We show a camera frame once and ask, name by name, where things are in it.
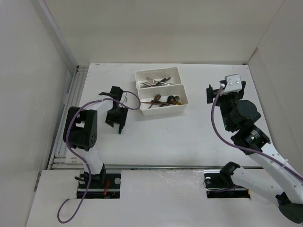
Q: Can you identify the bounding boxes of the black handled fork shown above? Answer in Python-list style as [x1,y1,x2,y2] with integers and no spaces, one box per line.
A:
[141,82,153,88]

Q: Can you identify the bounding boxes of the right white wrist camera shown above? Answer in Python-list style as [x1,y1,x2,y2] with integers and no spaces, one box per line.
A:
[220,74,242,96]

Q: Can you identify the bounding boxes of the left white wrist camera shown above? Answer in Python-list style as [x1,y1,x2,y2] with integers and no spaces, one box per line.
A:
[119,92,128,107]

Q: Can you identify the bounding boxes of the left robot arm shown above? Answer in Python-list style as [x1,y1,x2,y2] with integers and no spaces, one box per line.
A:
[63,86,131,188]

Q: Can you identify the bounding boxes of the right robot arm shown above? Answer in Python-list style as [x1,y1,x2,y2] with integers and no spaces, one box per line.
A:
[206,80,303,224]

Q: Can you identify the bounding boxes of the black measuring spoon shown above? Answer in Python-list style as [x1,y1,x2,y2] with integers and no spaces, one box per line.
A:
[156,96,176,105]

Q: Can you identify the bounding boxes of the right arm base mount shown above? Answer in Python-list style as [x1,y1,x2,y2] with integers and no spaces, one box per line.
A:
[203,162,250,199]

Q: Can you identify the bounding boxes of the white plastic bin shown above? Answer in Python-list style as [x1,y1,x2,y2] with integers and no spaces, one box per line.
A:
[138,84,188,117]
[135,67,182,89]

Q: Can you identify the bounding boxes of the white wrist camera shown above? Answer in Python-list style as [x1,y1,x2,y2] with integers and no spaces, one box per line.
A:
[220,74,242,96]
[119,92,128,107]

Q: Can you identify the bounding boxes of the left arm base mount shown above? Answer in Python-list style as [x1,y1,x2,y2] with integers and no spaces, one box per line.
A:
[74,169,122,199]

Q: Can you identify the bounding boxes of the gold fork green handle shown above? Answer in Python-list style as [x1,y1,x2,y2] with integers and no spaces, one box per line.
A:
[152,80,169,87]

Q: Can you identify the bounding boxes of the silver fork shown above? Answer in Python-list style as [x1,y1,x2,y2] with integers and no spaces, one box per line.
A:
[140,81,163,88]

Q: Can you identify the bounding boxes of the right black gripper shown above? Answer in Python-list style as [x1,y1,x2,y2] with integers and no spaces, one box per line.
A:
[206,85,243,131]

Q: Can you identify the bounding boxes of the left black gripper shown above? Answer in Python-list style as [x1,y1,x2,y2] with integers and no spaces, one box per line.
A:
[107,105,127,128]

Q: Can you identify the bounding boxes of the silver spoon copper handle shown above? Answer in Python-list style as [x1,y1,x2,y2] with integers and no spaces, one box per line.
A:
[174,96,180,102]

